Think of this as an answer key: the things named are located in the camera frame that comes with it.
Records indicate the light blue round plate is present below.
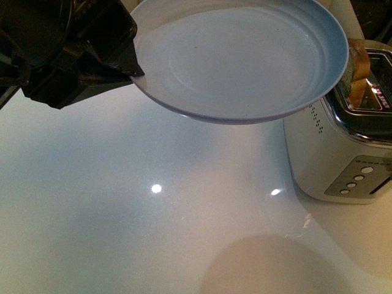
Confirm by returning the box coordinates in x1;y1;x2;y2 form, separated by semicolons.
131;1;349;124

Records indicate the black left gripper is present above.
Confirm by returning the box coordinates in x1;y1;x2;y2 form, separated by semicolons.
1;1;145;109

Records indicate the white silver toaster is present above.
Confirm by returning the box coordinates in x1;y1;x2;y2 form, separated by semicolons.
284;40;391;205

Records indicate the slice of brown bread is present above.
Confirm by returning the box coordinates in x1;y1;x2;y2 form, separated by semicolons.
339;38;371;108

